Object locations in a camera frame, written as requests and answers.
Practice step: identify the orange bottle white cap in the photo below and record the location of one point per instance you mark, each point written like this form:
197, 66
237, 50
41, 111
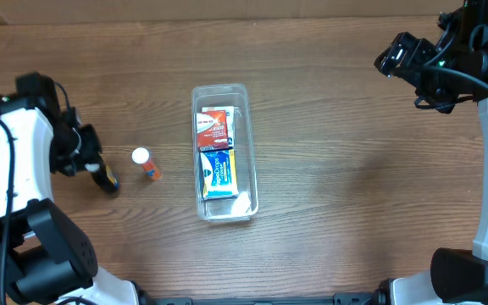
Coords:
142, 157

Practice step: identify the red medicine box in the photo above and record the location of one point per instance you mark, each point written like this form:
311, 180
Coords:
212, 131

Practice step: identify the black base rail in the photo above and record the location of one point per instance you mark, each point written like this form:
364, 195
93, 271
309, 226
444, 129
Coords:
345, 298

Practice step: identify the blue yellow Vicks VapoDrops box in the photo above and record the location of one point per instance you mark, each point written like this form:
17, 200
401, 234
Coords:
219, 174

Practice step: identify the clear plastic container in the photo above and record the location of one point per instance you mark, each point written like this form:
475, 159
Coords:
245, 204

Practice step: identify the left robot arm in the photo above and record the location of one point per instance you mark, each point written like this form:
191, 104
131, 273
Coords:
44, 256

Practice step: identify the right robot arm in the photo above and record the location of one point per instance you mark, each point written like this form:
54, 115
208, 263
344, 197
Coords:
444, 74

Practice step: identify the black bottle white cap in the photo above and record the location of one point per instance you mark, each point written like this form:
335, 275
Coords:
104, 177

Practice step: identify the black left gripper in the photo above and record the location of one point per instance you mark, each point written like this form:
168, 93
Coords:
85, 152

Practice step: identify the white blue Hansaplast box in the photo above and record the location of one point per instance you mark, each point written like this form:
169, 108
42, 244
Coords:
230, 117

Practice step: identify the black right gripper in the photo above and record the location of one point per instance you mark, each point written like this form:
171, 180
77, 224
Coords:
396, 59

